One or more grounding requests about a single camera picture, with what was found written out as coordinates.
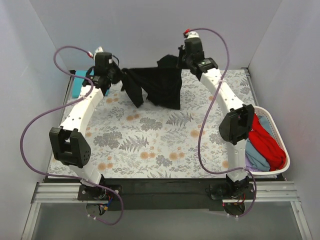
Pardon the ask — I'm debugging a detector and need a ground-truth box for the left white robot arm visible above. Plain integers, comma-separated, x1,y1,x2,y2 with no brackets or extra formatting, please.
49,46,119,200

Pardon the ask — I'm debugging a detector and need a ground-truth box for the white laundry basket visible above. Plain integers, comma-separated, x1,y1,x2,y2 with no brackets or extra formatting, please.
245,106,290,177

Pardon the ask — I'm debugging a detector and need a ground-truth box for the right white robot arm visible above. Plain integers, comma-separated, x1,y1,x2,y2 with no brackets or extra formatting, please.
178,31,255,199

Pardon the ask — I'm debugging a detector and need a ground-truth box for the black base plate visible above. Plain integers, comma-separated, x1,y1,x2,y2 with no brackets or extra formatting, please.
77,177,258,213

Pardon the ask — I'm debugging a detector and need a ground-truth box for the folded teal t shirt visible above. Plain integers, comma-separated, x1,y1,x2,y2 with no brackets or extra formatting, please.
71,68,112,99

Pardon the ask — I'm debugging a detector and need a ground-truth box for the blue t shirt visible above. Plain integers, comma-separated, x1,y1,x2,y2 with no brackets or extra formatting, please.
245,114,272,172

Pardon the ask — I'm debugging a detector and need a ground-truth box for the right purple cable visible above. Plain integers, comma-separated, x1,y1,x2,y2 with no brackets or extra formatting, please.
183,27,257,221

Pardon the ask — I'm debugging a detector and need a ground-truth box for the red t shirt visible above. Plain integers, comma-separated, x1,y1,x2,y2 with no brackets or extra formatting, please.
256,116,286,172

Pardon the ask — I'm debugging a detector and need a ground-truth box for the aluminium frame rail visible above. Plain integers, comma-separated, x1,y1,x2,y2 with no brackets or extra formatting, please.
22,178,312,240

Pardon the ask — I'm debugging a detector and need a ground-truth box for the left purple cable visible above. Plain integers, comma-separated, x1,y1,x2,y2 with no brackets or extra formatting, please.
19,45,125,226

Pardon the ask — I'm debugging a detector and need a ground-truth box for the floral tablecloth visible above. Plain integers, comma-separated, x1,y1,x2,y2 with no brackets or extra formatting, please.
47,69,258,179

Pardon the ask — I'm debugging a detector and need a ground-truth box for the purple cable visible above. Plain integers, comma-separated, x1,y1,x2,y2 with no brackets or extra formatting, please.
183,27,257,221
19,45,125,226

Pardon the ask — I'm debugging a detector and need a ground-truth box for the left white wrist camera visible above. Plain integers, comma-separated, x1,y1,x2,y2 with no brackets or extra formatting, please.
93,46,104,59

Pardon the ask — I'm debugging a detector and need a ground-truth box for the lilac t shirt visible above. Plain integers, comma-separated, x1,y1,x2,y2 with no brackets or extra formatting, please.
245,156,256,172

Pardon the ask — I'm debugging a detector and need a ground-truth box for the black t shirt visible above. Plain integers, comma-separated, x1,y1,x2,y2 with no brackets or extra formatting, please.
121,54,182,110

